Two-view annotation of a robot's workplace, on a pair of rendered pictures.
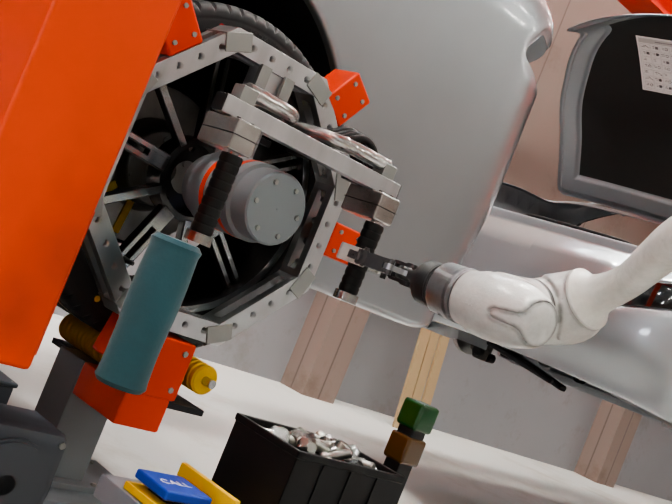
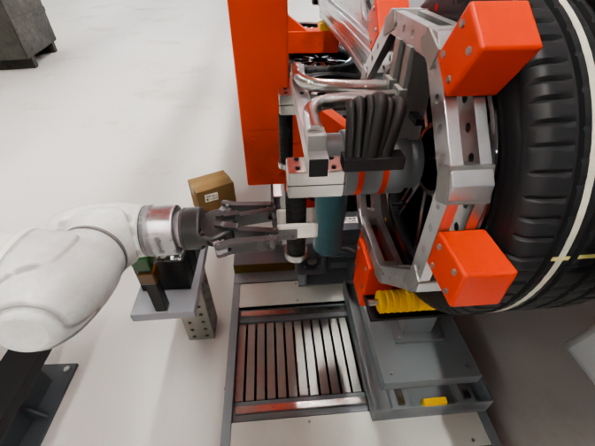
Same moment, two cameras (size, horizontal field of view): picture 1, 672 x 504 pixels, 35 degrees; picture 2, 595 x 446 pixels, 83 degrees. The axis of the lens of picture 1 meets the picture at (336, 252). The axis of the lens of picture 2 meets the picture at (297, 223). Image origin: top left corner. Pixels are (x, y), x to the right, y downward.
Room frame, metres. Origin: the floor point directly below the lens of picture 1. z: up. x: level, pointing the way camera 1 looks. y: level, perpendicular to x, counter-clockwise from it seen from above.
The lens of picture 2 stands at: (2.14, -0.41, 1.21)
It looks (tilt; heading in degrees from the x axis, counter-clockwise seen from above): 40 degrees down; 128
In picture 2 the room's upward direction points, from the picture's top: straight up
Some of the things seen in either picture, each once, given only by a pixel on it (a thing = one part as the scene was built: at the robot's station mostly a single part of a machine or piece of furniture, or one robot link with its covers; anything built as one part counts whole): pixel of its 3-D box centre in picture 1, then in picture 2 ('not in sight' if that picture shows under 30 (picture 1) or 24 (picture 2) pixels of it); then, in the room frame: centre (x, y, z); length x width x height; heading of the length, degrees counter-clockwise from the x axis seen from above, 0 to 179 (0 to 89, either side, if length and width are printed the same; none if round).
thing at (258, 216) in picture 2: (386, 266); (247, 218); (1.77, -0.09, 0.83); 0.11 x 0.01 x 0.04; 54
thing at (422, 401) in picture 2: not in sight; (405, 336); (2.03, 0.35, 0.13); 0.50 x 0.36 x 0.10; 133
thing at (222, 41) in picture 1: (219, 189); (397, 160); (1.91, 0.24, 0.85); 0.54 x 0.07 x 0.54; 133
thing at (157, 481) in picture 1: (172, 491); not in sight; (1.26, 0.07, 0.47); 0.07 x 0.07 x 0.02; 43
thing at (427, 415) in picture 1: (417, 415); (142, 259); (1.51, -0.20, 0.64); 0.04 x 0.04 x 0.04; 43
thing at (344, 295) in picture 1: (360, 259); (296, 224); (1.85, -0.05, 0.83); 0.04 x 0.04 x 0.16
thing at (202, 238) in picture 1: (215, 196); (285, 139); (1.62, 0.20, 0.83); 0.04 x 0.04 x 0.16
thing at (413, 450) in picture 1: (404, 448); (148, 273); (1.51, -0.20, 0.59); 0.04 x 0.04 x 0.04; 43
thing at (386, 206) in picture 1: (370, 203); (314, 175); (1.87, -0.02, 0.93); 0.09 x 0.05 x 0.05; 43
